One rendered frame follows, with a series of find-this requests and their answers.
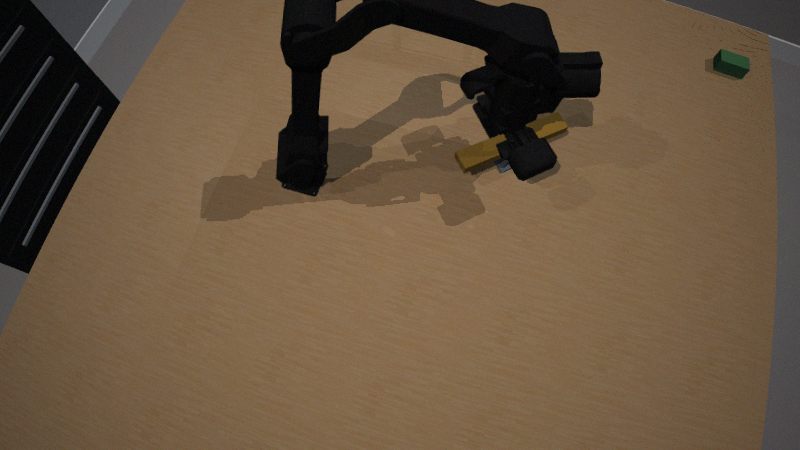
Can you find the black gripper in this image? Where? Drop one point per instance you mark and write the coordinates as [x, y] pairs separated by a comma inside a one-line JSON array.
[[526, 153]]

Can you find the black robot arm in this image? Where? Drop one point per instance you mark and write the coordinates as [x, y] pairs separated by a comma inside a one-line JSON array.
[[523, 57]]

